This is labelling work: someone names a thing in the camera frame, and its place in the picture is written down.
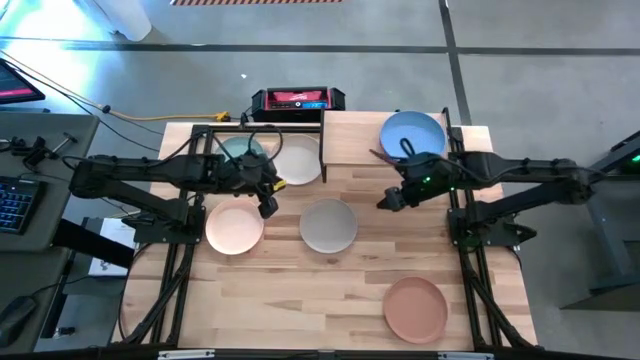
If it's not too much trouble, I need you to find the white round bin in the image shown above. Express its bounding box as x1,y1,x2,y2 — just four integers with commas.
91,0,153,43

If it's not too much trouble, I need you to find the pale peach plate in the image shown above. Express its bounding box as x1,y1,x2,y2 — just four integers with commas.
204,198,265,256

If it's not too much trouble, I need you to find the black computer mouse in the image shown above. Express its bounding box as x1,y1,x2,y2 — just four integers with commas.
0,295,39,347

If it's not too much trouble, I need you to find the computer monitor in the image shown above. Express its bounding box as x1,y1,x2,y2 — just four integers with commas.
0,58,46,106

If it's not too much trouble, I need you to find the white paper sheet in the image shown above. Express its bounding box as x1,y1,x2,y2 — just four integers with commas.
87,217,137,278

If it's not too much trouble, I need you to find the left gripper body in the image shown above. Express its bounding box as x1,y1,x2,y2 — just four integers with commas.
219,152,286,197

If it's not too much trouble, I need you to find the black floor cable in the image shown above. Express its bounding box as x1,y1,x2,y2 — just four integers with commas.
0,49,166,152

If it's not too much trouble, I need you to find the black clamp tool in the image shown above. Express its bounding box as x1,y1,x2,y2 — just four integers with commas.
8,135,62,169

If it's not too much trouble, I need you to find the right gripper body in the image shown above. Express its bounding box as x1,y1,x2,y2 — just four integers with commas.
399,152,454,207

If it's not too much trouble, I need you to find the light grey plate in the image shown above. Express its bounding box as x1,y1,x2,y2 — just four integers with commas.
298,197,359,255

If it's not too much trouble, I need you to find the cream white plate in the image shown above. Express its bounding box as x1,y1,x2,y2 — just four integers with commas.
272,133,323,186

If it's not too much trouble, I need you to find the black aluminium rig frame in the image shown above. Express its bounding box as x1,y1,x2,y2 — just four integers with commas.
110,106,539,360

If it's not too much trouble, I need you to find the wooden shelf with black legs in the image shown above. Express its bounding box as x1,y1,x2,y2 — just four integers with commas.
319,109,454,184

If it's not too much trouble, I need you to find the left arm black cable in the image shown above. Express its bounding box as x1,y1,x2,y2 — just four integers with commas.
247,125,285,166

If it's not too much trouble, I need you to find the silver metal bracket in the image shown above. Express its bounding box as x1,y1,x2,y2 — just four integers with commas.
158,349,216,360
438,351,494,360

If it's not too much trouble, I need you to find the teal plate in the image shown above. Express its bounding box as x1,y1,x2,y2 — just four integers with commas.
215,135,266,164

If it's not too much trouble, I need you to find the blue plate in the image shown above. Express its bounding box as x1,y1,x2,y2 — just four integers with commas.
378,110,447,162

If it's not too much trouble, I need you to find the yellow extension cable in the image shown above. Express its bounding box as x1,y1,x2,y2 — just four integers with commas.
102,103,232,124

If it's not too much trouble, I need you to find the black flat bar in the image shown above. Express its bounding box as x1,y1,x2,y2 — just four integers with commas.
51,218,136,270

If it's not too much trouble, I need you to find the terracotta plate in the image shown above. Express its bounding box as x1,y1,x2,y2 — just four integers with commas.
382,276,449,345

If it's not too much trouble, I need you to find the grey stand with green light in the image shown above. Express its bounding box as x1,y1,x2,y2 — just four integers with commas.
551,129,640,311

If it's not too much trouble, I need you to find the metal handle tool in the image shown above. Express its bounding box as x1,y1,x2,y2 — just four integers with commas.
51,131,79,155

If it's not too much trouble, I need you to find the backlit black keyboard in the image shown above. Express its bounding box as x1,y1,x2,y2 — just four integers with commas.
0,175,47,236

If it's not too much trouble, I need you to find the grey desk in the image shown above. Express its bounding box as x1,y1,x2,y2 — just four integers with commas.
0,112,101,354

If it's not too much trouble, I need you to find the red black power box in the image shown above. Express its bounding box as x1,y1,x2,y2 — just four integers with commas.
250,86,347,124

